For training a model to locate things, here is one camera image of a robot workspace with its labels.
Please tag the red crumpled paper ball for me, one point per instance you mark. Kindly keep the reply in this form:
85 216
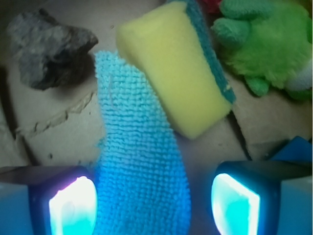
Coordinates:
211 6

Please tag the yellow sponge with green scourer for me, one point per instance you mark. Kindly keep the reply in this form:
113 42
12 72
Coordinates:
171 46

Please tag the light blue microfiber cloth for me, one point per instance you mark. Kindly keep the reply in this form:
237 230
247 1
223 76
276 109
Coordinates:
140 176

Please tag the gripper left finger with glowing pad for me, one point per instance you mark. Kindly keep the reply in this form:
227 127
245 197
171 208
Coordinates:
47 200

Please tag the green plush frog toy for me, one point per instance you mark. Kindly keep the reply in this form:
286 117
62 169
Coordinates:
269 43

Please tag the grey brown rock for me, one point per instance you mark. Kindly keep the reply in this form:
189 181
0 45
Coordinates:
49 53

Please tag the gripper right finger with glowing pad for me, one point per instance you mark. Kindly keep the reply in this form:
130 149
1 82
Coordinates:
263 198

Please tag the blue rectangular block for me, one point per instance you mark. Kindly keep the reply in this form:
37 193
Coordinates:
297 150

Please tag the brown paper bag tray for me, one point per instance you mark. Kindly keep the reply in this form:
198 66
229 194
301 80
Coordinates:
62 125

